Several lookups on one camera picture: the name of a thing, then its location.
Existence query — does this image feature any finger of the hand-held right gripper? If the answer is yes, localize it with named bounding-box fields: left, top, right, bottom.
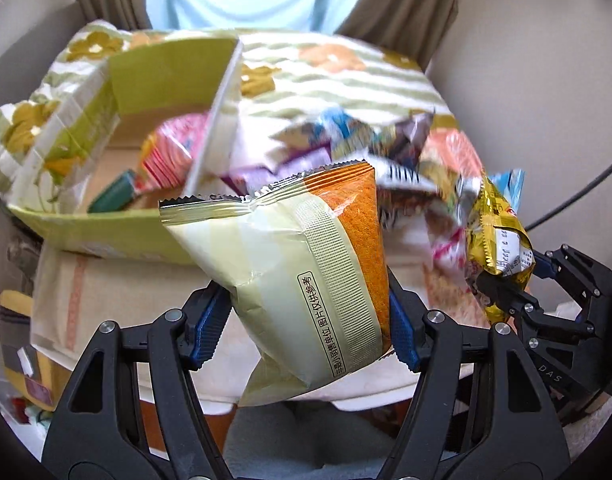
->
left=468, top=272, right=594, bottom=346
left=531, top=244, right=612, bottom=331

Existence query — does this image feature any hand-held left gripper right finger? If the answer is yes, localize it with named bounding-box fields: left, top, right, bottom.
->
left=381, top=269, right=573, bottom=468

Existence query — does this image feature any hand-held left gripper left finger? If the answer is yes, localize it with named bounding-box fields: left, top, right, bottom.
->
left=40, top=282, right=237, bottom=468

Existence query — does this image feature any gold snack packet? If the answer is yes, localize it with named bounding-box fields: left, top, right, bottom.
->
left=458, top=175, right=537, bottom=326

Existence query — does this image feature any cream orange snack bag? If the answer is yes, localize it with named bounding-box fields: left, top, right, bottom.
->
left=158, top=159, right=393, bottom=407

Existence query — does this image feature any green cardboard box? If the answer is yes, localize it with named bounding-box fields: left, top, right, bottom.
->
left=8, top=37, right=244, bottom=266

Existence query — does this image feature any light blue snack packet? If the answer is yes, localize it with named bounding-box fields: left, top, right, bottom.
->
left=488, top=169, right=527, bottom=216

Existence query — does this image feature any dark green snack packet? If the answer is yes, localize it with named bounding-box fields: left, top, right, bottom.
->
left=88, top=170, right=139, bottom=213

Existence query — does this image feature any pink snack packet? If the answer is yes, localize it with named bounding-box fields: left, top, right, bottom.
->
left=138, top=112, right=211, bottom=196

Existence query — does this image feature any pile of mixed snack packets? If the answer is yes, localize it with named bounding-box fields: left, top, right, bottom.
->
left=221, top=107, right=487, bottom=281

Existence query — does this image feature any black cable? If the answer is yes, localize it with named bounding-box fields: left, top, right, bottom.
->
left=526, top=150, right=612, bottom=228

